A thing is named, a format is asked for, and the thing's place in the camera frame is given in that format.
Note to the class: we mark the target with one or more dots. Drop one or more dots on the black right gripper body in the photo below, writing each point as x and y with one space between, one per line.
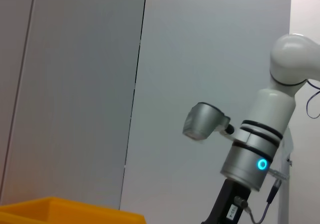
225 204

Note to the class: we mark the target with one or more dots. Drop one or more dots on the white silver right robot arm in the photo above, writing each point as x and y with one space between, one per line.
270 119

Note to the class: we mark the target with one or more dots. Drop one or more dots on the yellow plastic bin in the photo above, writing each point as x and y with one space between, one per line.
62 212

